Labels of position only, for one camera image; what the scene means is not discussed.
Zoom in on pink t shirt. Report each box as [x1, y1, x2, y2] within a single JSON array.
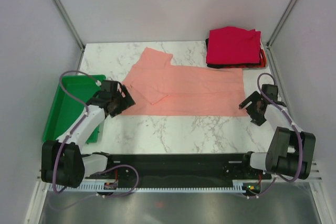
[[123, 48, 247, 117]]

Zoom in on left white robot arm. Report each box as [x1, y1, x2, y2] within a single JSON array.
[[41, 80, 135, 194]]

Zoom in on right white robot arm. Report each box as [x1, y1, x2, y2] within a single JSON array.
[[239, 84, 316, 180]]

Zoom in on folded red t shirt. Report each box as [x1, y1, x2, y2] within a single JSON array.
[[206, 26, 261, 65]]

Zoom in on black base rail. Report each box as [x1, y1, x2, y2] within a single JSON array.
[[90, 153, 271, 187]]

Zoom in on white slotted cable duct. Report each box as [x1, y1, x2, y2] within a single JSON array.
[[64, 180, 246, 193]]

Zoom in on right aluminium frame post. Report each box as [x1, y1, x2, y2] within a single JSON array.
[[266, 0, 298, 48]]

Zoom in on aluminium frame post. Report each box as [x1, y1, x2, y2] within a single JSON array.
[[266, 0, 298, 48], [39, 0, 86, 51]]

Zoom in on left aluminium frame post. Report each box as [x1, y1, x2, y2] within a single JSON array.
[[39, 0, 86, 51]]

